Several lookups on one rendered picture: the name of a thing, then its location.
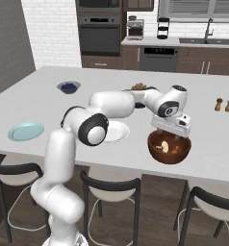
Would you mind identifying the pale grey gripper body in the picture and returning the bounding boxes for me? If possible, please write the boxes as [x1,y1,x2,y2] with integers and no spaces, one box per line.
[150,115,191,138]

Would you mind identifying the pale mushroom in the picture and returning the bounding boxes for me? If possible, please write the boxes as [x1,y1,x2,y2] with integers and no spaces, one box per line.
[155,140,171,154]

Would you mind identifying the brown wooden bowl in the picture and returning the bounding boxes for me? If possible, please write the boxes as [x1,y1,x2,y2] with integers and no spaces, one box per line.
[147,129,192,165]

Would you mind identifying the dark blue bowl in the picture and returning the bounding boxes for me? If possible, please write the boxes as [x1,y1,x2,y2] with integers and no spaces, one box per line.
[57,80,82,95]

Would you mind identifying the white plate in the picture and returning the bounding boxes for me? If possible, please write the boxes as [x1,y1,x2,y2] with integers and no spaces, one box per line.
[103,120,131,144]

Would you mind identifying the brown pepper shaker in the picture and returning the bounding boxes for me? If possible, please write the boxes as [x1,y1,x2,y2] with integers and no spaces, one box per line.
[214,97,223,112]

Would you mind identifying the dark grey dishwasher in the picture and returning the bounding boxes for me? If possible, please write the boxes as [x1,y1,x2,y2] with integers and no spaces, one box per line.
[140,46,179,73]

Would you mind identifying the brown base cupboards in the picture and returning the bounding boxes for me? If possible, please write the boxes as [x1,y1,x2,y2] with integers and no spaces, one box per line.
[120,44,229,77]

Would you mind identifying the black white-seat stool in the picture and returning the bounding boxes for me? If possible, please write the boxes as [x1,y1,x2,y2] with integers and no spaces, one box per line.
[80,168,141,246]
[172,179,229,246]
[0,161,51,244]

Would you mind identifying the brown oven housing cabinet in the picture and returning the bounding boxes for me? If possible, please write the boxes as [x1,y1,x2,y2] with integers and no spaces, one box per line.
[74,0,128,70]

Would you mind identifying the dark sink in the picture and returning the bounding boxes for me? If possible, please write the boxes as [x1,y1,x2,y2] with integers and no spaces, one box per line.
[178,37,229,46]

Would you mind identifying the black tiered stand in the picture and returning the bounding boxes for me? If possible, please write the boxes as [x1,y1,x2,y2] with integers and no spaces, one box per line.
[156,16,171,40]

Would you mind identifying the silver coffee machine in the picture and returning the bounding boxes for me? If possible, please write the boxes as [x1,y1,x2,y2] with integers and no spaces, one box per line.
[126,14,145,41]

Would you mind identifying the silver tap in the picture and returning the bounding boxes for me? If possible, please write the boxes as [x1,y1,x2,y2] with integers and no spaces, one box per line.
[204,17,215,40]

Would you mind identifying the black built-in oven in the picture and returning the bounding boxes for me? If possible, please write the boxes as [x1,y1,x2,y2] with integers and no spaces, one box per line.
[77,12,122,58]

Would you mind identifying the grey window blinds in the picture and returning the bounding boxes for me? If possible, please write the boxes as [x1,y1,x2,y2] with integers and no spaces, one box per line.
[157,0,229,24]

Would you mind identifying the black microwave oven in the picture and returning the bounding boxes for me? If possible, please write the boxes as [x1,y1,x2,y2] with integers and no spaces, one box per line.
[75,0,124,12]

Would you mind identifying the light blue plate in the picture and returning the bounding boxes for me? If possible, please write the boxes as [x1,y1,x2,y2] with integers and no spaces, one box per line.
[8,121,45,142]

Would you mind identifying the brown wall cupboard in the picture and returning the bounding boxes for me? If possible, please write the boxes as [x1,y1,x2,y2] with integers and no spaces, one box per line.
[122,0,156,12]

